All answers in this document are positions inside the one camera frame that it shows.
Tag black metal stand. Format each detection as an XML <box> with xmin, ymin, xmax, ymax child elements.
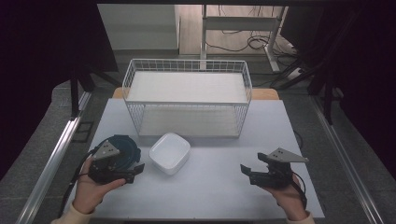
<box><xmin>69</xmin><ymin>62</ymin><xmax>123</xmax><ymax>120</ymax></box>
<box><xmin>270</xmin><ymin>8</ymin><xmax>359</xmax><ymax>126</ymax></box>

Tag aluminium rail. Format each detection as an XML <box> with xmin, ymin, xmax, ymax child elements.
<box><xmin>15</xmin><ymin>91</ymin><xmax>93</xmax><ymax>224</ymax></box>
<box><xmin>311</xmin><ymin>94</ymin><xmax>386</xmax><ymax>224</ymax></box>

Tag person's left hand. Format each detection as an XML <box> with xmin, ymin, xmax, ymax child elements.
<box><xmin>72</xmin><ymin>157</ymin><xmax>127</xmax><ymax>215</ymax></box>

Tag black cable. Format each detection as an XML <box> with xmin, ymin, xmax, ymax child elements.
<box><xmin>293</xmin><ymin>129</ymin><xmax>304</xmax><ymax>150</ymax></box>

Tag white cabinet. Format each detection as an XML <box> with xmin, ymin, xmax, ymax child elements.
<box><xmin>97</xmin><ymin>3</ymin><xmax>181</xmax><ymax>51</ymax></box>

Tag black floor bracket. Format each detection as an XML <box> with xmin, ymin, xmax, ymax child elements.
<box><xmin>72</xmin><ymin>120</ymin><xmax>95</xmax><ymax>144</ymax></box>

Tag dark blue round lidded container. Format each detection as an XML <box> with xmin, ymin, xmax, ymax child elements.
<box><xmin>98</xmin><ymin>133</ymin><xmax>142</xmax><ymax>172</ymax></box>

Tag black floor cables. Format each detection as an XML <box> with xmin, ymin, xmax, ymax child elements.
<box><xmin>205</xmin><ymin>4</ymin><xmax>302</xmax><ymax>60</ymax></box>

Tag white wire rack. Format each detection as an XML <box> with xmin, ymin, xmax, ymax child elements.
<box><xmin>121</xmin><ymin>58</ymin><xmax>253</xmax><ymax>139</ymax></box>

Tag left hand-held gripper cable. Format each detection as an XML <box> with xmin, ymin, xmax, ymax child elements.
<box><xmin>58</xmin><ymin>148</ymin><xmax>98</xmax><ymax>218</ymax></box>

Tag hand-held gripper cable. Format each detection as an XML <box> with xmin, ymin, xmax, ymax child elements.
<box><xmin>58</xmin><ymin>148</ymin><xmax>98</xmax><ymax>218</ymax></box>
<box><xmin>290</xmin><ymin>171</ymin><xmax>308</xmax><ymax>209</ymax></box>

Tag person's right hand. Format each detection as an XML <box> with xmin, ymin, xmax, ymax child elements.
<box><xmin>269</xmin><ymin>174</ymin><xmax>309</xmax><ymax>222</ymax></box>

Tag white metal desk frame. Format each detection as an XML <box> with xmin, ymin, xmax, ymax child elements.
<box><xmin>200</xmin><ymin>4</ymin><xmax>288</xmax><ymax>73</ymax></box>

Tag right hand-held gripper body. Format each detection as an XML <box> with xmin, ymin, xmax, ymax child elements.
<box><xmin>258</xmin><ymin>147</ymin><xmax>309</xmax><ymax>189</ymax></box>

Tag wooden table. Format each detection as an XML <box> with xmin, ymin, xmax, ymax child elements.
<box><xmin>111</xmin><ymin>87</ymin><xmax>280</xmax><ymax>101</ymax></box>

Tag white square container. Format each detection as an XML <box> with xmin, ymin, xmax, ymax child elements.
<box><xmin>148</xmin><ymin>132</ymin><xmax>191</xmax><ymax>175</ymax></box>

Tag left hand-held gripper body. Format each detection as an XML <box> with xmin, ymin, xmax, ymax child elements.
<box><xmin>88</xmin><ymin>139</ymin><xmax>127</xmax><ymax>185</ymax></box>

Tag right hand-held gripper cable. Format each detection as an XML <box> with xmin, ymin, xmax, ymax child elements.
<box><xmin>290</xmin><ymin>171</ymin><xmax>308</xmax><ymax>209</ymax></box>

